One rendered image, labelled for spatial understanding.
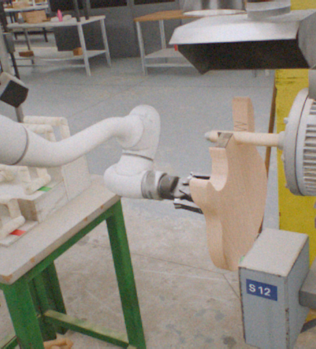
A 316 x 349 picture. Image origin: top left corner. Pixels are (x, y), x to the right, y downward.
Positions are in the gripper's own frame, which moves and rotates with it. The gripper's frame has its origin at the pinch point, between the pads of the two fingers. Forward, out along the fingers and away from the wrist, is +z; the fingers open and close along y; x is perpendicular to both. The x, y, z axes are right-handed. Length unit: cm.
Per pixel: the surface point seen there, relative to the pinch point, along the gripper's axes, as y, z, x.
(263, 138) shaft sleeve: -3.6, 11.8, 19.5
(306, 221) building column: -62, -1, -80
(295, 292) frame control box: 30.6, 27.8, 9.8
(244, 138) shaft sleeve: -3.3, 7.0, 19.2
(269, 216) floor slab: -125, -48, -159
